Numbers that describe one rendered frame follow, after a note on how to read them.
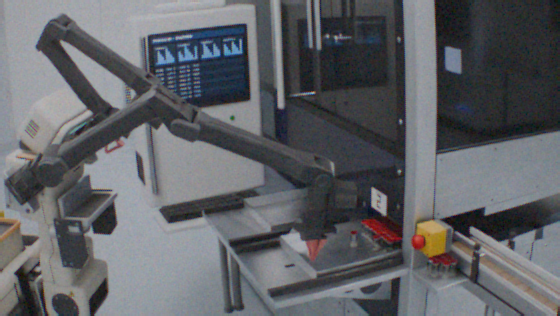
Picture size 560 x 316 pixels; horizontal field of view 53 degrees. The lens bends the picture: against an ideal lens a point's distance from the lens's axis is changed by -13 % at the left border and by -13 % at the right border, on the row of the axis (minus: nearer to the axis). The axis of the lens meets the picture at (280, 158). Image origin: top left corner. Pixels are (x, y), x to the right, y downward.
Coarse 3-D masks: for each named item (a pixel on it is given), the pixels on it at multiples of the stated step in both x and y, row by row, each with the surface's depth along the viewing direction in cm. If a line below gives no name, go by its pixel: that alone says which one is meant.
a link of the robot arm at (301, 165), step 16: (176, 128) 146; (192, 128) 146; (208, 128) 149; (224, 128) 151; (240, 128) 155; (224, 144) 152; (240, 144) 152; (256, 144) 153; (272, 144) 155; (256, 160) 155; (272, 160) 155; (288, 160) 155; (304, 160) 156; (320, 160) 160; (304, 176) 157
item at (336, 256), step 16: (336, 224) 193; (352, 224) 195; (288, 240) 188; (336, 240) 189; (304, 256) 180; (320, 256) 179; (336, 256) 179; (352, 256) 178; (368, 256) 177; (384, 256) 171; (320, 272) 164; (336, 272) 166
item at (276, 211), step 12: (288, 192) 222; (300, 192) 224; (252, 204) 218; (264, 204) 220; (276, 204) 220; (288, 204) 219; (300, 204) 219; (252, 216) 210; (264, 216) 210; (276, 216) 210; (288, 216) 209; (300, 216) 209; (336, 216) 202; (348, 216) 203; (360, 216) 205; (264, 228) 200; (276, 228) 195
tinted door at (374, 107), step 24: (336, 0) 187; (360, 0) 173; (384, 0) 161; (336, 24) 190; (360, 24) 176; (384, 24) 163; (336, 48) 193; (360, 48) 179; (384, 48) 166; (336, 72) 196; (360, 72) 181; (384, 72) 168; (336, 96) 199; (360, 96) 184; (384, 96) 171; (360, 120) 186; (384, 120) 173
